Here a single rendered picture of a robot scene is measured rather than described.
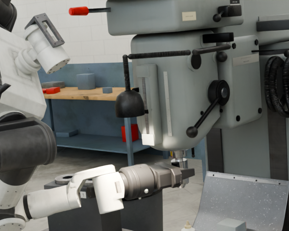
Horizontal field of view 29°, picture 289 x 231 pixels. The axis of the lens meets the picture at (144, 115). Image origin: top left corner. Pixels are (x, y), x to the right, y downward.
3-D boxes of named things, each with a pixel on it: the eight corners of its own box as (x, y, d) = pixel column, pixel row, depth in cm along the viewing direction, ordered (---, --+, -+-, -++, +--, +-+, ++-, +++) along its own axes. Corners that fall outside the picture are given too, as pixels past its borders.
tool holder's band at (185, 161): (176, 166, 155) (176, 162, 155) (167, 163, 159) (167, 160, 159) (191, 163, 158) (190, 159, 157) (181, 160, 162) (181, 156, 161)
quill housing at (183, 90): (190, 156, 144) (180, 31, 139) (129, 150, 157) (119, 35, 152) (228, 140, 159) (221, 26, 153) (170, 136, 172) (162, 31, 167)
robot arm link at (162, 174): (181, 162, 151) (143, 170, 145) (184, 196, 153) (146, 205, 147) (158, 154, 162) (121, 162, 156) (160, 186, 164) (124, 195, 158)
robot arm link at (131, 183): (136, 163, 148) (97, 171, 143) (146, 203, 147) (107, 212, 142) (119, 169, 158) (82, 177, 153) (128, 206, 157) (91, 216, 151)
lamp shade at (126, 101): (112, 118, 135) (109, 92, 134) (119, 113, 142) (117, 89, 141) (141, 117, 133) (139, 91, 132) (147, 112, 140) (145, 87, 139)
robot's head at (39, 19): (35, 64, 132) (50, 47, 127) (15, 35, 133) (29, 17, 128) (53, 57, 137) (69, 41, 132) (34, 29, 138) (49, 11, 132)
